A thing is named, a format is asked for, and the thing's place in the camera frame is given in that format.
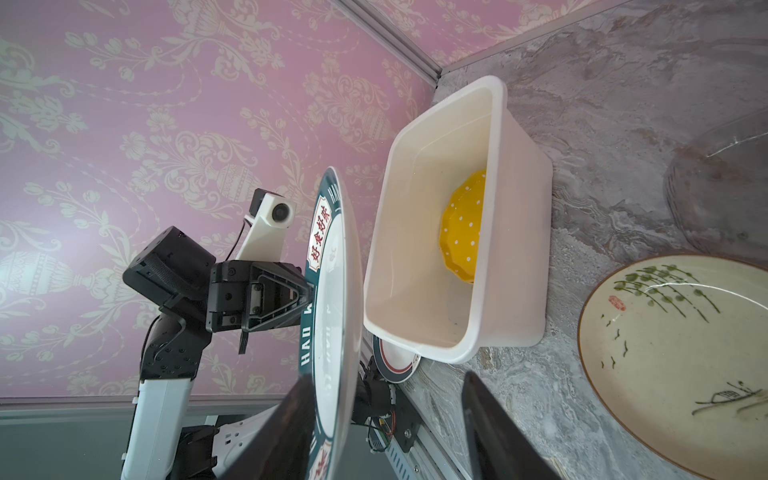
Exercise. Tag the white plate green red rim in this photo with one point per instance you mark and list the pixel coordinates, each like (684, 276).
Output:
(395, 364)

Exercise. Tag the left aluminium corner post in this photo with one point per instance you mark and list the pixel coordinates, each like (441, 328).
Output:
(386, 33)

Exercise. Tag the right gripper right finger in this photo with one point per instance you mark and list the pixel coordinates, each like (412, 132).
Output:
(497, 448)

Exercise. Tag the white plastic bin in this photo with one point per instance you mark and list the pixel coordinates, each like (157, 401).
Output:
(411, 299)

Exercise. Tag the yellow polka dot plate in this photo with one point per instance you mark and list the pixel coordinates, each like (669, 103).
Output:
(460, 227)

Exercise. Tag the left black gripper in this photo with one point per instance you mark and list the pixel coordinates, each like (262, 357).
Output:
(269, 295)

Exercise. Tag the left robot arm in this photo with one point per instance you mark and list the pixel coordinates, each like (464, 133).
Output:
(197, 297)

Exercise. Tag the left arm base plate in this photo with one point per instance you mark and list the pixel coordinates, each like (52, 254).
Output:
(383, 407)

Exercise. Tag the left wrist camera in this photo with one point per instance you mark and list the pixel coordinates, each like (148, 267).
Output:
(269, 217)

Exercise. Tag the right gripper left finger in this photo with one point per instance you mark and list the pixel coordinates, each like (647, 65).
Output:
(280, 450)

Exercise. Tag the clear glass plate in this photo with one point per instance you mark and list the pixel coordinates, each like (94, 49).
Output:
(716, 190)

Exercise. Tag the cream willow pattern plate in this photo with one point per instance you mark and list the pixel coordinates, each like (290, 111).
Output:
(675, 347)

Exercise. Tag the white plate dark green rim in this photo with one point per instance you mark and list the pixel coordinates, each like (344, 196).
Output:
(332, 323)

